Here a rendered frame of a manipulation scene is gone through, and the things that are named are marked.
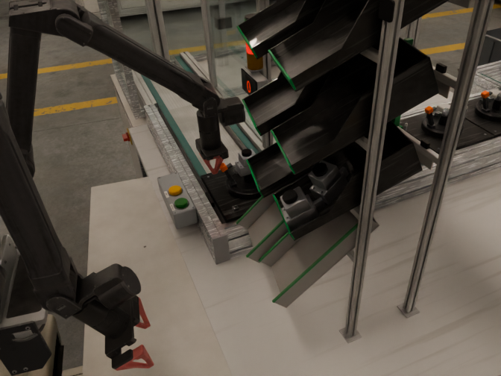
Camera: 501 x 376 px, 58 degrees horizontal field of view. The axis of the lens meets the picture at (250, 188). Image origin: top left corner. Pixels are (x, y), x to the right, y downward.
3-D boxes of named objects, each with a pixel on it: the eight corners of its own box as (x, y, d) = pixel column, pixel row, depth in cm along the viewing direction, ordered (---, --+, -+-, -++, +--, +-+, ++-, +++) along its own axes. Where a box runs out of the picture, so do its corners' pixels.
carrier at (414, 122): (436, 158, 151) (444, 124, 144) (391, 126, 169) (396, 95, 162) (493, 140, 158) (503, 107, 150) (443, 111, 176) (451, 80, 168)
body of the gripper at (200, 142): (216, 139, 134) (213, 116, 129) (229, 156, 126) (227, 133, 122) (195, 145, 132) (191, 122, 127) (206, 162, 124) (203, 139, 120)
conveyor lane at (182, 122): (229, 247, 136) (227, 221, 130) (162, 123, 199) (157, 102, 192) (314, 218, 144) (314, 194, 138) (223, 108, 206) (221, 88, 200)
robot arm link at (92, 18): (46, 10, 96) (49, 33, 89) (60, -12, 94) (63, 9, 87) (201, 98, 124) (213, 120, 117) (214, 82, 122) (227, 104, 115)
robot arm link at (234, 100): (193, 82, 119) (203, 100, 113) (235, 74, 122) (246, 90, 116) (197, 119, 128) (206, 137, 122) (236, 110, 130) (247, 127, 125)
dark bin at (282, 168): (263, 198, 101) (247, 176, 97) (250, 166, 112) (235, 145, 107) (376, 134, 98) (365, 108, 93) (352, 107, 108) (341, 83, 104)
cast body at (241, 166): (240, 177, 136) (238, 157, 131) (235, 169, 139) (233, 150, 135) (266, 169, 138) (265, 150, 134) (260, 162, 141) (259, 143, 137)
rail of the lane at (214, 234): (215, 265, 131) (212, 236, 124) (147, 127, 197) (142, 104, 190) (233, 258, 132) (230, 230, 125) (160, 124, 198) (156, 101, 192)
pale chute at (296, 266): (286, 308, 102) (272, 302, 99) (271, 265, 112) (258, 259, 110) (379, 225, 93) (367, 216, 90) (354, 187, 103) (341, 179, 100)
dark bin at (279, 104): (260, 136, 92) (243, 109, 87) (246, 107, 102) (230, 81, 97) (385, 63, 88) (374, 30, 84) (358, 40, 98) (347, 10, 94)
